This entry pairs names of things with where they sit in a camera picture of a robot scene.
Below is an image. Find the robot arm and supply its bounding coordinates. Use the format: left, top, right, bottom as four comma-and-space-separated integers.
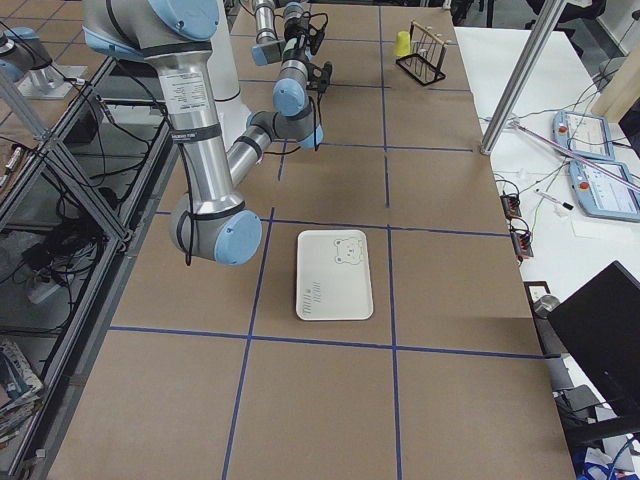
251, 0, 304, 66
83, 1, 333, 266

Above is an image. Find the cream bear tray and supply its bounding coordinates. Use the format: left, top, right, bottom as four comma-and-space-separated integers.
295, 229, 374, 322

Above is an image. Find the yellow cup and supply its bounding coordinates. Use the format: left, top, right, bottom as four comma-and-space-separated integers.
394, 31, 411, 58

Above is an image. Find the metal cup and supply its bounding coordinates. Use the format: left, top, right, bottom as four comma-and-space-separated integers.
533, 294, 561, 319

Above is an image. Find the black marker pen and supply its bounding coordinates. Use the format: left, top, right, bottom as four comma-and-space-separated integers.
534, 189, 575, 211

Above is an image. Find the grabber reaching stick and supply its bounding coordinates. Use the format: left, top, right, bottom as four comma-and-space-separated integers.
508, 120, 640, 193

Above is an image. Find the lower teach pendant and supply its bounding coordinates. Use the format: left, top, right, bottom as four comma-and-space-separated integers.
569, 160, 639, 223

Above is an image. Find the teach pendant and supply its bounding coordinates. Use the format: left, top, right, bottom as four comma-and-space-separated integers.
553, 110, 615, 161
569, 160, 639, 223

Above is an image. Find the upper teach pendant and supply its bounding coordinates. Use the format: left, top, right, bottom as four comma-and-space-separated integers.
553, 110, 615, 161

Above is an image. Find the black laptop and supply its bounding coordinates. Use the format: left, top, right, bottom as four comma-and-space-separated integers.
548, 261, 639, 416

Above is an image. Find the black wire cup rack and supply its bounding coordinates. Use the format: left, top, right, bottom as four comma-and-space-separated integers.
395, 20, 449, 87

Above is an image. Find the aluminium frame post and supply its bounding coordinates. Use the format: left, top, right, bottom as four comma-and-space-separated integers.
480, 0, 567, 155

